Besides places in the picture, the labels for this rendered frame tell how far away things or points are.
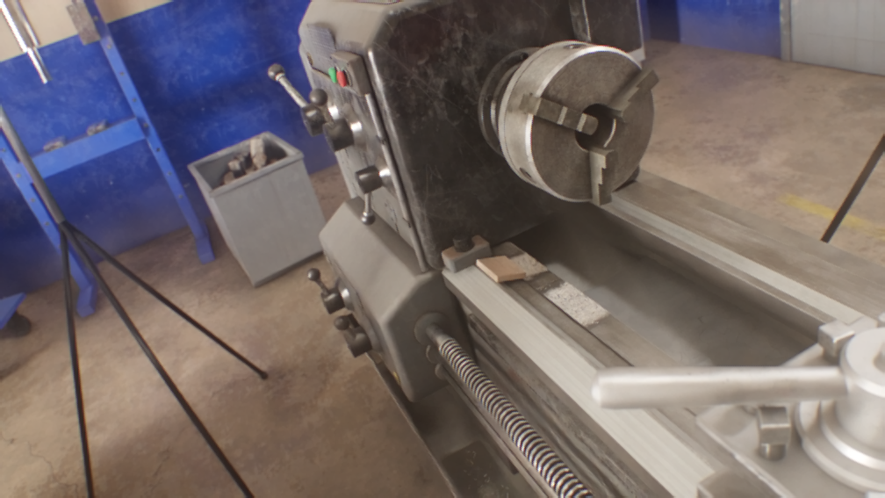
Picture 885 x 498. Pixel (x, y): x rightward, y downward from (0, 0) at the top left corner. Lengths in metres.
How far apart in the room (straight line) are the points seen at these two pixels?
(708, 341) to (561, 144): 0.42
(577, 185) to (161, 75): 3.56
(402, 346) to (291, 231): 1.98
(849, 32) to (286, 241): 3.41
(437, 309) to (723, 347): 0.54
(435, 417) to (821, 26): 3.63
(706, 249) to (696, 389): 0.78
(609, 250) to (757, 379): 1.04
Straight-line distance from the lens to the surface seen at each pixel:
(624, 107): 1.04
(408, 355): 1.34
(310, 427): 2.35
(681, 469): 0.82
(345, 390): 2.43
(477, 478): 1.43
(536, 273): 1.18
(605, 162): 1.04
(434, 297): 1.29
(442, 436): 1.54
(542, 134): 1.00
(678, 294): 1.26
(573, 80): 1.02
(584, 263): 1.41
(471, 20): 1.15
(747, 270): 1.12
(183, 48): 4.34
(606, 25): 1.23
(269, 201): 3.16
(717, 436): 0.46
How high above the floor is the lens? 1.47
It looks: 29 degrees down
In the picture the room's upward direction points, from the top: 17 degrees counter-clockwise
